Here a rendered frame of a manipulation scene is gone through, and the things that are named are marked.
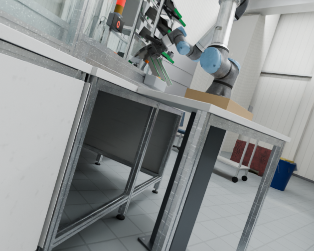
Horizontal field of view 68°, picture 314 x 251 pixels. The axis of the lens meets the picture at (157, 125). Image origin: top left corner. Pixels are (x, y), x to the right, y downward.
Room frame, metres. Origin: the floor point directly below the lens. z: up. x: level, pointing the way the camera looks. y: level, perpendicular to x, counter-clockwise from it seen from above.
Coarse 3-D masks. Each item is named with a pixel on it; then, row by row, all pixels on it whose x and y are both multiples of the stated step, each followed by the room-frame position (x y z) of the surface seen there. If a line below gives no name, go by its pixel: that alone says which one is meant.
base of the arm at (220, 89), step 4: (216, 80) 1.31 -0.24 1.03; (212, 84) 1.32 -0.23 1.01; (216, 84) 1.30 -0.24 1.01; (220, 84) 1.29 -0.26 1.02; (224, 84) 1.28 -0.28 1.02; (228, 84) 1.29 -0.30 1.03; (208, 88) 1.35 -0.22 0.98; (212, 88) 1.30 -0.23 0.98; (216, 88) 1.28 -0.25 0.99; (220, 88) 1.28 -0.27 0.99; (224, 88) 1.28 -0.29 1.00; (228, 88) 1.29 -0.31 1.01; (208, 92) 1.30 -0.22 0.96; (212, 92) 1.28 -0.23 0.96; (216, 92) 1.27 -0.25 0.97; (220, 92) 1.28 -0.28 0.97; (224, 92) 1.27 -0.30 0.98; (228, 92) 1.29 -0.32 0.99; (224, 96) 1.27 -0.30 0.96; (228, 96) 1.29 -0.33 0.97
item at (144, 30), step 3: (144, 27) 1.87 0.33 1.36; (141, 30) 1.88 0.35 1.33; (144, 30) 1.87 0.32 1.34; (147, 30) 1.85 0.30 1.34; (141, 33) 1.87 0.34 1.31; (144, 33) 1.86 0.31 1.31; (147, 33) 1.85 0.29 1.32; (150, 33) 1.83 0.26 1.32; (144, 36) 1.86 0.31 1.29; (156, 36) 1.96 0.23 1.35; (162, 54) 1.80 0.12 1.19; (165, 54) 1.82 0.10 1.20; (168, 57) 1.87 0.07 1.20
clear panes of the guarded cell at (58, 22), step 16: (0, 0) 0.52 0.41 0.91; (16, 0) 0.55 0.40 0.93; (32, 0) 0.59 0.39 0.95; (48, 0) 0.63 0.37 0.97; (64, 0) 0.67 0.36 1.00; (80, 0) 0.73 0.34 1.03; (16, 16) 0.56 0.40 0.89; (32, 16) 0.60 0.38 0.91; (48, 16) 0.64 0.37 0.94; (64, 16) 0.69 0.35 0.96; (48, 32) 0.65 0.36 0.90; (64, 32) 0.70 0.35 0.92
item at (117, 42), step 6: (126, 30) 2.64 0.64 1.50; (114, 36) 2.68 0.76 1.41; (120, 36) 2.65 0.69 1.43; (126, 36) 2.63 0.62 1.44; (108, 42) 2.69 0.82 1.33; (114, 42) 2.67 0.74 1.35; (120, 42) 2.65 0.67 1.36; (126, 42) 2.62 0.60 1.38; (138, 42) 2.76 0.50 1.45; (108, 48) 2.69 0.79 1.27; (114, 48) 2.66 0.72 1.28; (120, 48) 2.64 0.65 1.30; (132, 48) 2.67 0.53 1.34; (138, 48) 2.80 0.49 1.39; (120, 54) 2.63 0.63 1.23; (132, 54) 2.71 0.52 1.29
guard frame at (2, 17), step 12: (84, 0) 0.73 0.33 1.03; (0, 12) 0.51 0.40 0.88; (84, 12) 0.75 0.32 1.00; (12, 24) 0.54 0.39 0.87; (24, 24) 0.57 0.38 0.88; (84, 24) 0.75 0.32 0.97; (36, 36) 0.61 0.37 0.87; (48, 36) 0.64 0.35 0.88; (72, 36) 0.73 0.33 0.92; (60, 48) 0.69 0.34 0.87; (72, 48) 0.73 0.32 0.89
